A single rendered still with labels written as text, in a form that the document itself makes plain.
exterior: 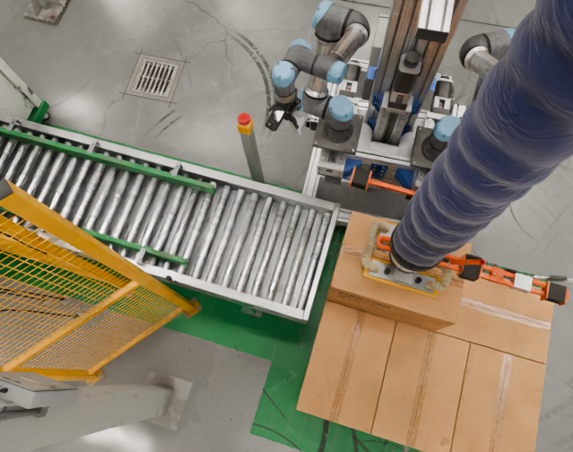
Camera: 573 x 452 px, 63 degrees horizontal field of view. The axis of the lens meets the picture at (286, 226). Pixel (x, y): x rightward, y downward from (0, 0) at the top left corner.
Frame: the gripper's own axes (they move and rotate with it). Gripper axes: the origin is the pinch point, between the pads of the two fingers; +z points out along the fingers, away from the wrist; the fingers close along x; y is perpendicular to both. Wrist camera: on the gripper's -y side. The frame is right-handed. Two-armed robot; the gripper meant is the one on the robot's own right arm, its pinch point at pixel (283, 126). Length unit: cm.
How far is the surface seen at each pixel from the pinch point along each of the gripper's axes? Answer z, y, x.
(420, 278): 38, -9, -80
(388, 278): 40, -17, -69
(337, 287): 53, -31, -52
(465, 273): 28, 0, -93
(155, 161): 87, -27, 83
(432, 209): -39, -13, -66
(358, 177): 26.8, 10.4, -32.2
